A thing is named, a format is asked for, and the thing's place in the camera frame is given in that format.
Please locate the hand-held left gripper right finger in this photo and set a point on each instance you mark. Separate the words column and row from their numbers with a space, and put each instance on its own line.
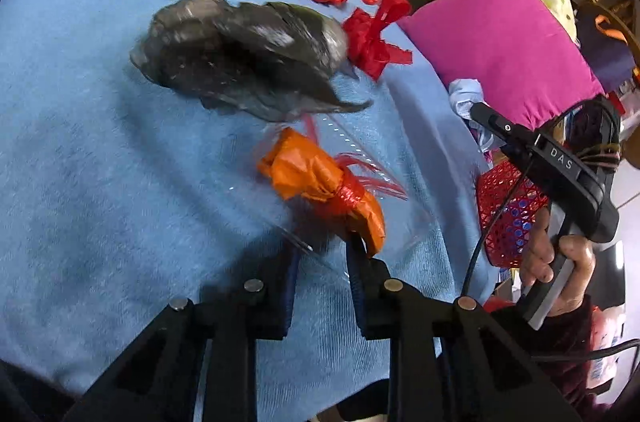
column 356, row 274

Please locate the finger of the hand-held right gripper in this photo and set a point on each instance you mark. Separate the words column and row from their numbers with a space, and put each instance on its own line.
column 502, row 125

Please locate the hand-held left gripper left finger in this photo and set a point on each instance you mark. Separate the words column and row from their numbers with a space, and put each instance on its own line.
column 292, row 284

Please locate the clear plastic bag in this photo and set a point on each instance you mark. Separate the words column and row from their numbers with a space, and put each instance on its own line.
column 400, row 222

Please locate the red mesh basket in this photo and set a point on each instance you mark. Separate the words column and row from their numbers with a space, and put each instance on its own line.
column 505, row 202

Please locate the orange plastic bag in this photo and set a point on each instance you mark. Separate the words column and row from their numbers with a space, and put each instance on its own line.
column 320, row 179

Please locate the person's right forearm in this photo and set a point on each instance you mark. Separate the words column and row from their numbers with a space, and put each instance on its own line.
column 555, row 347

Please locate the person's right hand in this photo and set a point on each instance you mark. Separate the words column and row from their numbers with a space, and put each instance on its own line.
column 575, row 272

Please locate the light blue cloth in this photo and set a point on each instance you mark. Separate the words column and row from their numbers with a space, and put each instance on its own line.
column 465, row 95

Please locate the magenta pillow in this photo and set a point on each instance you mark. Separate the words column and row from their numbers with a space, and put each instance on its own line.
column 500, row 47

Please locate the red ribbon plastic bag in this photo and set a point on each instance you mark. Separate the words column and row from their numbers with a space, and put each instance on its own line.
column 370, row 37

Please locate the blue blanket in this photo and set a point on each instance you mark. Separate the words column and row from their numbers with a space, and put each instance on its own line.
column 100, row 152

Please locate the black plastic bag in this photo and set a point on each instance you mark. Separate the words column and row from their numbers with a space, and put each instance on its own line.
column 235, row 52

